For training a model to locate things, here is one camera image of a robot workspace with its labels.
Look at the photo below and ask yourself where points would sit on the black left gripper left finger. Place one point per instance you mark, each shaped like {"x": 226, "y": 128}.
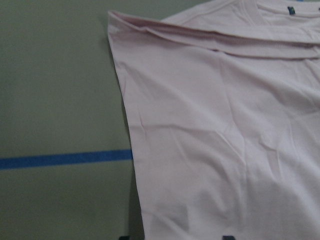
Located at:
{"x": 127, "y": 237}

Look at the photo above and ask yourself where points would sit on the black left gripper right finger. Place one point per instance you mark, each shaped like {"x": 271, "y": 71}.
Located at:
{"x": 228, "y": 237}

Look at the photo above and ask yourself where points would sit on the pink Snoopy t-shirt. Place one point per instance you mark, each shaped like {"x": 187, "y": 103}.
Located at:
{"x": 223, "y": 107}

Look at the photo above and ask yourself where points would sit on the brown table mat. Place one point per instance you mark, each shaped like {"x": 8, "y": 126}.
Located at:
{"x": 65, "y": 168}

